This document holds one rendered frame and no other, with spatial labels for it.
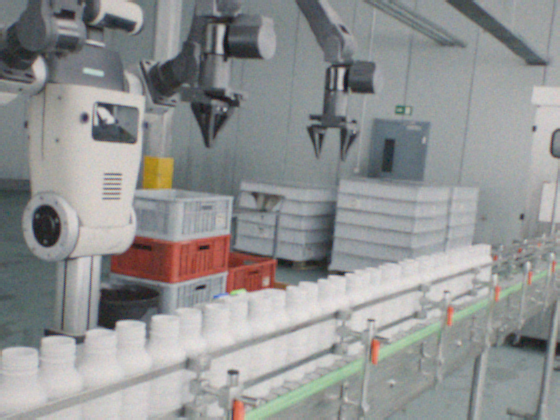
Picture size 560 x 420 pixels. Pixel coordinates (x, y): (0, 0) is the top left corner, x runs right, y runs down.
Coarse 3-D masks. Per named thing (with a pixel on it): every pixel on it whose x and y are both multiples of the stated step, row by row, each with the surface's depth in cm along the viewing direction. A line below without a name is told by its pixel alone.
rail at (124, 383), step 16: (544, 240) 349; (464, 272) 210; (512, 272) 266; (416, 288) 175; (480, 288) 228; (368, 304) 150; (320, 320) 131; (400, 320) 168; (256, 336) 113; (272, 336) 117; (208, 352) 102; (224, 352) 105; (320, 352) 134; (160, 368) 93; (176, 368) 96; (288, 368) 123; (112, 384) 85; (128, 384) 88; (256, 384) 115; (64, 400) 79; (80, 400) 81; (208, 400) 104; (16, 416) 74; (32, 416) 75; (160, 416) 95; (176, 416) 97
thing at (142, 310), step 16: (112, 288) 374; (128, 288) 375; (144, 288) 373; (112, 304) 333; (128, 304) 335; (144, 304) 341; (112, 320) 335; (128, 320) 338; (144, 320) 345; (144, 336) 348
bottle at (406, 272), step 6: (402, 264) 174; (408, 264) 174; (402, 270) 174; (408, 270) 174; (402, 276) 174; (408, 276) 174; (402, 282) 173; (408, 282) 174; (414, 282) 175; (408, 294) 174; (402, 300) 174; (408, 300) 174; (402, 306) 174; (408, 306) 174; (402, 312) 174; (408, 312) 175; (402, 324) 175; (408, 324) 175; (402, 330) 175; (408, 330) 177
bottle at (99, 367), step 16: (96, 336) 86; (112, 336) 86; (96, 352) 86; (112, 352) 87; (80, 368) 86; (96, 368) 86; (112, 368) 86; (96, 384) 85; (96, 400) 85; (112, 400) 86; (96, 416) 86; (112, 416) 87
